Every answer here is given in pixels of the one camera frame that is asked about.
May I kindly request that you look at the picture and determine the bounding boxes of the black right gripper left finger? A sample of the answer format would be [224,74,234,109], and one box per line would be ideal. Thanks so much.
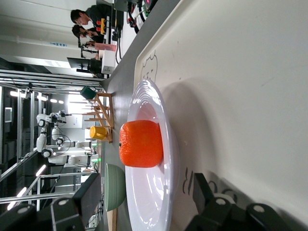
[50,172,102,231]

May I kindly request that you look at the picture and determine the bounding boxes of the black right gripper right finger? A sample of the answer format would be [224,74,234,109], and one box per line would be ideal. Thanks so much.
[185,172,239,231]

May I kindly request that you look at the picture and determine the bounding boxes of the white round plate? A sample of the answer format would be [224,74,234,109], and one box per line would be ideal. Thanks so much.
[125,78,180,231]

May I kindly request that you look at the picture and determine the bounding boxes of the orange fruit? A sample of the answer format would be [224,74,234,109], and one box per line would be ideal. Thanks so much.
[119,119,164,168]

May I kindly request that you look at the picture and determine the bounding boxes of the pale green bowl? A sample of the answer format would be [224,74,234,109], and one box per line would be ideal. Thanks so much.
[104,163,126,212]

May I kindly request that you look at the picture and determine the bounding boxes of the wooden cutting board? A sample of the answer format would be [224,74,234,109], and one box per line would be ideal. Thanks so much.
[106,208,118,231]

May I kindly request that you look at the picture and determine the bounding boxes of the yellow mug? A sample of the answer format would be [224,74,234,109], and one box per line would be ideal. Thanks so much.
[89,126,108,141]

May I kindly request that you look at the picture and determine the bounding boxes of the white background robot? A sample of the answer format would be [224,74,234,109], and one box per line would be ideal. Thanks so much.
[35,110,73,158]

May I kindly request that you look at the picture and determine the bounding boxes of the wooden cup drying rack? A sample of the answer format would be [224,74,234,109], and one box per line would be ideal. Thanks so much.
[69,92,115,144]

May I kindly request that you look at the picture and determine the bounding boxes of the dark green cup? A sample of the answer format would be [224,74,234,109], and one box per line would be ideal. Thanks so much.
[80,86,97,100]

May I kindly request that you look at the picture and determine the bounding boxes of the cream bear print tray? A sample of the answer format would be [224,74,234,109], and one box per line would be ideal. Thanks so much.
[134,0,308,231]

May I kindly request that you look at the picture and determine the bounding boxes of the white cardboard box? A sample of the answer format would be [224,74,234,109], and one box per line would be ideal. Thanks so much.
[101,49,116,75]

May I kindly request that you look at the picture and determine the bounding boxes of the person in black clothes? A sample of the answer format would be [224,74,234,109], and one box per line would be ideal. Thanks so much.
[70,3,114,26]
[71,24,106,44]

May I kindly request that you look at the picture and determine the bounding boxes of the red and yellow button box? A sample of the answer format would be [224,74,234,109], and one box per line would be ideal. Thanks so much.
[95,18,107,35]

